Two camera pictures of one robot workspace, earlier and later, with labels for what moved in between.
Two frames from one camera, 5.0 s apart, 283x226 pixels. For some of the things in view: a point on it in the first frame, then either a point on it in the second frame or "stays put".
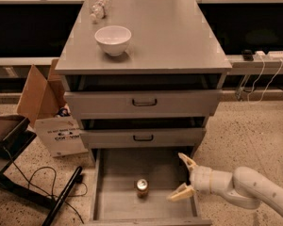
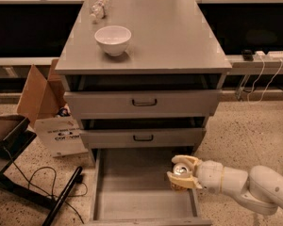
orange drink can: [141, 188] -> [180, 169]
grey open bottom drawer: [113, 197] stays put
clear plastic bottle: [97, 11] stays put
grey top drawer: [147, 104] stays put
